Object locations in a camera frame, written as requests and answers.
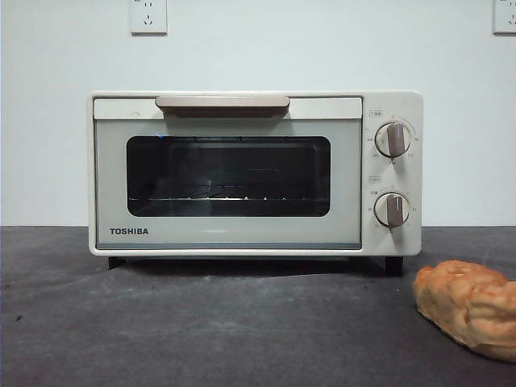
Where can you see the beige oven knob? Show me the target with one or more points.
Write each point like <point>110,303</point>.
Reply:
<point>393,140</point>
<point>392,209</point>

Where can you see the white wall socket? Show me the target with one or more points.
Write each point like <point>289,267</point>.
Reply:
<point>148,25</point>
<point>506,24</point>

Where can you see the cream Toshiba toaster oven body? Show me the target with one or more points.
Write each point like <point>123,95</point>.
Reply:
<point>412,242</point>

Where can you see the golden bread roll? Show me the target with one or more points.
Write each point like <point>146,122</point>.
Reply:
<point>463,298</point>

